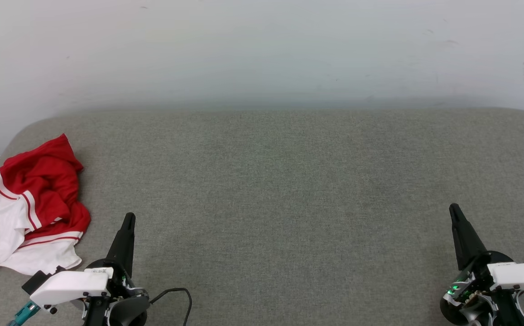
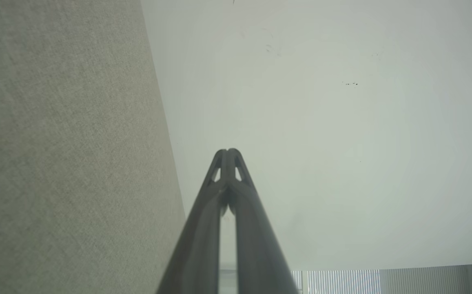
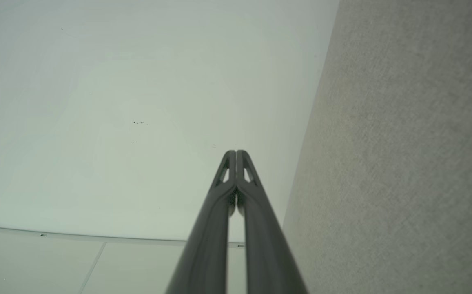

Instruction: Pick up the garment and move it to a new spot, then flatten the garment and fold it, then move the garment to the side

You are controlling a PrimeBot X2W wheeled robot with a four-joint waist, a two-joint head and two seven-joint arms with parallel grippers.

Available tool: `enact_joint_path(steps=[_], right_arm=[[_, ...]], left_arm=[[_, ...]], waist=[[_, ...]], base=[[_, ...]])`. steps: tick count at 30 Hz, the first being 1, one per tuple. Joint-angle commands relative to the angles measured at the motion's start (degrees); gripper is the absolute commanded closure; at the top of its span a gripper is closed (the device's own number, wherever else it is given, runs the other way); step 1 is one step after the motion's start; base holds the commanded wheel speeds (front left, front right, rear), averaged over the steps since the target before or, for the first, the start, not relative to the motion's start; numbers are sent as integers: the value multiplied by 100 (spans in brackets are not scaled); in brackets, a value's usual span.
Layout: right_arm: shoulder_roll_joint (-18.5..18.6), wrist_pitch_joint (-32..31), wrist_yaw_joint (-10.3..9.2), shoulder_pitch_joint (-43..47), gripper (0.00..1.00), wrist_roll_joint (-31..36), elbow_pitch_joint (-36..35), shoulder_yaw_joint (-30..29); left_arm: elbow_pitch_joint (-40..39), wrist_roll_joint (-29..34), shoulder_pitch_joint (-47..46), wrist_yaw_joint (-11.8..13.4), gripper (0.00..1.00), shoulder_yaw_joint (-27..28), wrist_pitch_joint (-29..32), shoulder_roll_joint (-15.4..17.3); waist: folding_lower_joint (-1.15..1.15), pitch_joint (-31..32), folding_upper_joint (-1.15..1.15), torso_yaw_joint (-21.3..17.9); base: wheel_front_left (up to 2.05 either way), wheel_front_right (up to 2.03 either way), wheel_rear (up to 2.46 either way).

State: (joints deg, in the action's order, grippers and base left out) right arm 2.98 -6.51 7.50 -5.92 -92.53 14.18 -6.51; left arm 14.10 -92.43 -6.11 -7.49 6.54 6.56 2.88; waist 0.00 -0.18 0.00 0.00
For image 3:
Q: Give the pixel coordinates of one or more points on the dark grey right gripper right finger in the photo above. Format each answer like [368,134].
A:
[266,245]

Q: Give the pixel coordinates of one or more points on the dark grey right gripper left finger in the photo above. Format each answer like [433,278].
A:
[207,245]

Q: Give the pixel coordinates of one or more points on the grey fabric sofa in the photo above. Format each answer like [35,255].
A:
[403,155]

